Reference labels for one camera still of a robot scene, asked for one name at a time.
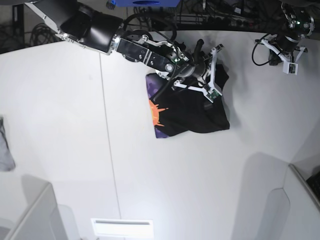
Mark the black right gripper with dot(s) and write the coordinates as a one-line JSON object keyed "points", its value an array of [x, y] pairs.
{"points": [[202, 69]]}

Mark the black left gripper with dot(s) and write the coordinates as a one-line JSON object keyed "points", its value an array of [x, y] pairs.
{"points": [[285, 43]]}

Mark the black T-shirt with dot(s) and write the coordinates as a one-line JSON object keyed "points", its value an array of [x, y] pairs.
{"points": [[178, 111]]}

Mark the white power strip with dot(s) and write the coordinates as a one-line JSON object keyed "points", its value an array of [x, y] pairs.
{"points": [[212, 20]]}

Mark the blue box at top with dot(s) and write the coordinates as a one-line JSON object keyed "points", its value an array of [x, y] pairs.
{"points": [[145, 3]]}

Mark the black keyboard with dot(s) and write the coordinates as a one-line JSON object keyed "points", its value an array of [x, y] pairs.
{"points": [[314, 184]]}

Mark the white bin lower right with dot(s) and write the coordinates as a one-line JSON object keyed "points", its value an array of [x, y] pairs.
{"points": [[292, 212]]}

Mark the white bin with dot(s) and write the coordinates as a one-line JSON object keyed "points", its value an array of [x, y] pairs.
{"points": [[292, 212], [40, 221]]}

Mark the grey cloth at left edge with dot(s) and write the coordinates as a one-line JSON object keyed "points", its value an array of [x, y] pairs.
{"points": [[7, 162]]}

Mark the white bin lower left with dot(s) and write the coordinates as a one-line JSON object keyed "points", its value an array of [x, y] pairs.
{"points": [[40, 221]]}

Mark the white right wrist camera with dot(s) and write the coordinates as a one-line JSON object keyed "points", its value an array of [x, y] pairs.
{"points": [[206, 81]]}

